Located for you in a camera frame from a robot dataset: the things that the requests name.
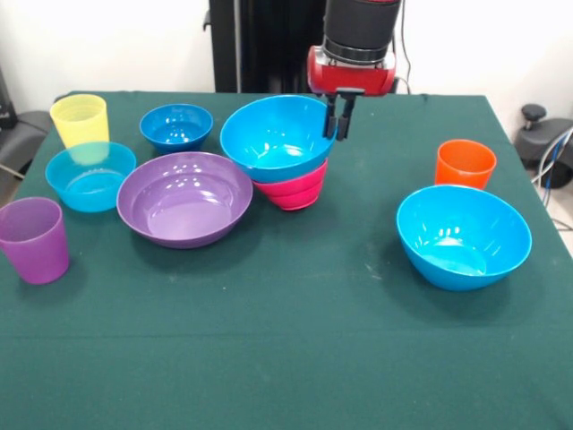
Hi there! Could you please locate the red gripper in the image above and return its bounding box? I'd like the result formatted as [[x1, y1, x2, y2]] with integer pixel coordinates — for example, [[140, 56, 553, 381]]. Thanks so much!
[[305, 45, 398, 142]]

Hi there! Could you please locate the large blue bowl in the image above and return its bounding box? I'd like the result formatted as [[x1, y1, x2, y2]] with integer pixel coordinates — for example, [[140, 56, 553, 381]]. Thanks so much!
[[395, 184, 534, 293], [219, 94, 338, 183]]

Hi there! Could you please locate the small red bowl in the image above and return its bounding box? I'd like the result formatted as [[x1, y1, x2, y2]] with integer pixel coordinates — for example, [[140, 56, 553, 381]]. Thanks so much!
[[252, 157, 329, 213]]

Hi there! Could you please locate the orange cup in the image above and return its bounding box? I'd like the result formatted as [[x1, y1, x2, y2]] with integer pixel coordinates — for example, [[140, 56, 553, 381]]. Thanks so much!
[[434, 139, 498, 191]]

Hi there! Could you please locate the small dark blue bowl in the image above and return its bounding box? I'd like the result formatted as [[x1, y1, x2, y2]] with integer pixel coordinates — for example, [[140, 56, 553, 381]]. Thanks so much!
[[139, 103, 215, 154]]

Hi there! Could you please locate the wide purple bowl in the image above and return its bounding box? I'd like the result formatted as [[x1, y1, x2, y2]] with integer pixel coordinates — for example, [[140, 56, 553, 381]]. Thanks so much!
[[115, 151, 254, 250]]

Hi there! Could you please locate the dark grey chair base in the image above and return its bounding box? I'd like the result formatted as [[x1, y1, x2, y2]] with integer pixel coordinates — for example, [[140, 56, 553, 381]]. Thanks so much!
[[514, 103, 573, 189]]

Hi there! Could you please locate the dark green tablecloth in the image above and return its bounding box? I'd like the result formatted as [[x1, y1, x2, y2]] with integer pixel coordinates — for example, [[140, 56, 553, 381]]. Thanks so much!
[[0, 90, 573, 430]]

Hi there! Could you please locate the translucent light blue bowl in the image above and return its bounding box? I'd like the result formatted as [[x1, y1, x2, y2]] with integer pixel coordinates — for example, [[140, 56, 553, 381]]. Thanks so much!
[[45, 141, 138, 213]]

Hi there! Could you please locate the yellow cup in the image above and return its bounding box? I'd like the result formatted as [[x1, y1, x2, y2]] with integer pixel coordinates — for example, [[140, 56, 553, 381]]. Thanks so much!
[[48, 93, 110, 151]]

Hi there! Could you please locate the grey padded chair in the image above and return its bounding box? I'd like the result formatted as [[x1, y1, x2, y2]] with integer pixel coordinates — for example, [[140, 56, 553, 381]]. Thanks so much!
[[0, 66, 51, 181]]

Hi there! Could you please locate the purple cup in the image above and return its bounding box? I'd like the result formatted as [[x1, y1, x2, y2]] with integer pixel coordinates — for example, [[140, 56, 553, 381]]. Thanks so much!
[[0, 196, 71, 286]]

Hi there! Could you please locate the black wall cable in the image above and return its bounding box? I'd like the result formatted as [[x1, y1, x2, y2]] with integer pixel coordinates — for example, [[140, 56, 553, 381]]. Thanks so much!
[[393, 0, 414, 95]]

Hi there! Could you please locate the bundle of light cables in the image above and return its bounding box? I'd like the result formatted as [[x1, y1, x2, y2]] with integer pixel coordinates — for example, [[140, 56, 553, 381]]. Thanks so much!
[[531, 127, 573, 234]]

